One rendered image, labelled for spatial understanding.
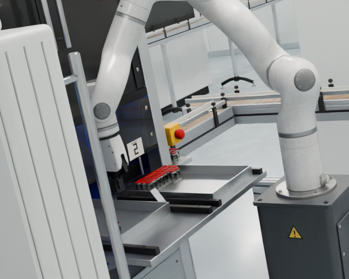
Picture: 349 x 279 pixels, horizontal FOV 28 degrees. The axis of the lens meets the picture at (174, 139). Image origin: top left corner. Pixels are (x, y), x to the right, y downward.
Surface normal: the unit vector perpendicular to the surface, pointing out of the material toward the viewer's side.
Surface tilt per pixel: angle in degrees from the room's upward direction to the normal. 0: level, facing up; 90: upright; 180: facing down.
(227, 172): 90
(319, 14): 90
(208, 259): 0
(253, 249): 0
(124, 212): 0
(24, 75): 90
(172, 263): 90
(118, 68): 54
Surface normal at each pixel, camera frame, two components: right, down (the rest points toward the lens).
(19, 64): 0.81, 0.00
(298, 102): 0.17, 0.76
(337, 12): -0.54, 0.31
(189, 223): -0.19, -0.95
